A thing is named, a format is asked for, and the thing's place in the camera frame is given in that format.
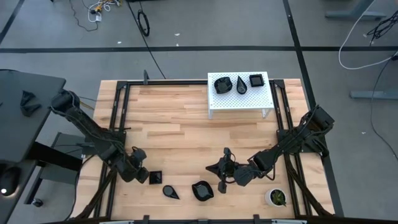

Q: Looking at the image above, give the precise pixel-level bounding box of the grey desk leg frame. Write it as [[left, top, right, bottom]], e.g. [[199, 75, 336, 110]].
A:
[[24, 132, 94, 206]]

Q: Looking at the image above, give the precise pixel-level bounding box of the black floor cable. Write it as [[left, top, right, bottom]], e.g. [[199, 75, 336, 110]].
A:
[[126, 0, 168, 80], [369, 54, 398, 153]]

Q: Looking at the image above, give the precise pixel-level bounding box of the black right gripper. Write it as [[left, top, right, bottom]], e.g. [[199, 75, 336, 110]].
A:
[[205, 147, 255, 195]]

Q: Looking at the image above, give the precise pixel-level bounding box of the black teardrop mini plate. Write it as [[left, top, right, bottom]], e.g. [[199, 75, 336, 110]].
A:
[[236, 75, 248, 95], [162, 184, 181, 200]]

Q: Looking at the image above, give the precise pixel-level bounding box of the black square mini plate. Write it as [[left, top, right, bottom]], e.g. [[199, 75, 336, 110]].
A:
[[149, 170, 163, 185], [249, 73, 266, 88]]

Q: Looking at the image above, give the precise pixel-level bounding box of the white perforated shelf riser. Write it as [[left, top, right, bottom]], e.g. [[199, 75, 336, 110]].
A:
[[207, 71, 275, 120]]

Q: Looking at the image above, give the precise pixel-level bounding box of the white floor cable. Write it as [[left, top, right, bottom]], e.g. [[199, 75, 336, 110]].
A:
[[338, 0, 398, 70]]

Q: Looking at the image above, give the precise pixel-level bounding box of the potted plant white pot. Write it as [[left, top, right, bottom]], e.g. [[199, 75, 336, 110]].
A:
[[264, 187, 287, 208]]

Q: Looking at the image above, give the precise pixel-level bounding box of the white power strip with cables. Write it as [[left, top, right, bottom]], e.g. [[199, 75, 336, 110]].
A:
[[86, 0, 121, 23]]

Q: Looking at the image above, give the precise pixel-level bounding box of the black aluminium rig frame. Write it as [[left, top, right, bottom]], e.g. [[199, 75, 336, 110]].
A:
[[70, 79, 346, 224]]

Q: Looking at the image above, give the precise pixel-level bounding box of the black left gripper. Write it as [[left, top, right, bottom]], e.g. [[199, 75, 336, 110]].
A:
[[119, 146, 151, 185]]

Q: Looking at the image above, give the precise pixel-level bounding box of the black crumpled cloth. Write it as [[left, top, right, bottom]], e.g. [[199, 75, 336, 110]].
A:
[[19, 90, 42, 118]]

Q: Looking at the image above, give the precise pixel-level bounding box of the black computer mouse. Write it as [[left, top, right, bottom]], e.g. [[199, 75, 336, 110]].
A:
[[0, 166, 22, 197]]

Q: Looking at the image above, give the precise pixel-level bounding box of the black cable bundle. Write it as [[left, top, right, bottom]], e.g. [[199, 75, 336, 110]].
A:
[[366, 11, 398, 40]]

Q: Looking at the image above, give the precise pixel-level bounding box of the black desk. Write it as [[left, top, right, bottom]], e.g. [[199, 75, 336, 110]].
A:
[[0, 68, 67, 162], [0, 160, 39, 224]]

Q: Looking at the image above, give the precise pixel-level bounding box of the grey desk foot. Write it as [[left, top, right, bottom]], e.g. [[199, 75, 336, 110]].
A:
[[325, 0, 388, 20]]

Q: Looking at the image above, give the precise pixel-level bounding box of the black cable coil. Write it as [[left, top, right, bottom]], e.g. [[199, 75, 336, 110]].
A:
[[137, 9, 151, 37]]

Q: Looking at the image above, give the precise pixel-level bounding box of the black wavy round mini plate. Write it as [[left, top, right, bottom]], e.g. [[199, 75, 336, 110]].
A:
[[191, 180, 215, 202], [213, 76, 233, 95]]

